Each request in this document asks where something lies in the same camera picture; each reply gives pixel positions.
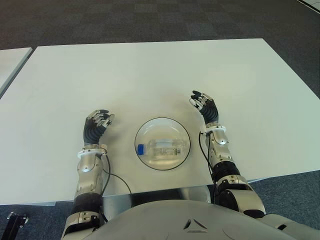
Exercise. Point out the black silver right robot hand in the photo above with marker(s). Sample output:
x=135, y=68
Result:
x=210, y=112

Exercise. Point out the grey robot torso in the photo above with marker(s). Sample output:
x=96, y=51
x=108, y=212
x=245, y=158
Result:
x=175, y=222

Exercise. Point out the white board on floor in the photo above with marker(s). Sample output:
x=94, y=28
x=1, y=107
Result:
x=311, y=3

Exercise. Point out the white plate black rim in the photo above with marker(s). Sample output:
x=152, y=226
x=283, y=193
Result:
x=162, y=127

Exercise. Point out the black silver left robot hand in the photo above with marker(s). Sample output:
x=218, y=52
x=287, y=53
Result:
x=93, y=131

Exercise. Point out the black stand foot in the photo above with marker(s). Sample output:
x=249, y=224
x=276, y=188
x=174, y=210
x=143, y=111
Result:
x=15, y=222

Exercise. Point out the white neighbouring table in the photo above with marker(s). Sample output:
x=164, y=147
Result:
x=11, y=62

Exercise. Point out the clear water bottle blue cap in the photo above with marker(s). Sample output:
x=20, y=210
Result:
x=165, y=150

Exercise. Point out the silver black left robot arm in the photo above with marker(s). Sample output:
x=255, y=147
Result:
x=88, y=177

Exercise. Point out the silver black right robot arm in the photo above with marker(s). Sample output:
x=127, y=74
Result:
x=222, y=150

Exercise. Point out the silver robot waist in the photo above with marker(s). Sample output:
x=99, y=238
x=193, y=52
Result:
x=192, y=193

